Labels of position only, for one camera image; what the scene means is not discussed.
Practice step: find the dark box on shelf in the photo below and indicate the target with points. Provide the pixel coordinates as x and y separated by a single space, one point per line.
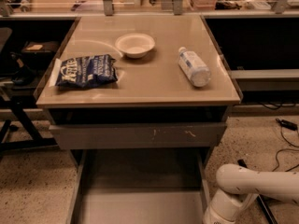
35 51

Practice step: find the clear plastic water bottle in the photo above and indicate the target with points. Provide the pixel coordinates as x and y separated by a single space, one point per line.
194 68

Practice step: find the black table frame left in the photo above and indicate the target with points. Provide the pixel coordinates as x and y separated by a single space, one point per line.
36 141

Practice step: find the grey drawer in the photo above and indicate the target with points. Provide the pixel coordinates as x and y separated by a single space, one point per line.
138 135
139 186

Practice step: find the grey drawer cabinet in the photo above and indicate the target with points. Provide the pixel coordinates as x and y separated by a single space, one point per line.
151 89

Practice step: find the grey top drawer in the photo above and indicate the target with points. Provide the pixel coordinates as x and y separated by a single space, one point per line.
138 135

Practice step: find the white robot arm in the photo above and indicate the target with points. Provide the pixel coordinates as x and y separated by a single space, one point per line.
239 187

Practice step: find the black bag on shelf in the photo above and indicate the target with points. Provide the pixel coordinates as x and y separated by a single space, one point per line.
24 75

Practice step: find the blue chip bag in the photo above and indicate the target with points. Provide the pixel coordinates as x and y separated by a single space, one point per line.
84 72

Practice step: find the grey metal post left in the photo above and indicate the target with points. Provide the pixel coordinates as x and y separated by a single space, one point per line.
108 7

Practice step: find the black power adapter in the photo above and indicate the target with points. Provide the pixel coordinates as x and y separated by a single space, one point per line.
287 124

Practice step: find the black metal stand leg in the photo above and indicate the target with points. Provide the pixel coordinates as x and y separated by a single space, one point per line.
266 210

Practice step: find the white paper bowl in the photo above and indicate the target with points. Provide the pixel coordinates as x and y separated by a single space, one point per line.
135 45

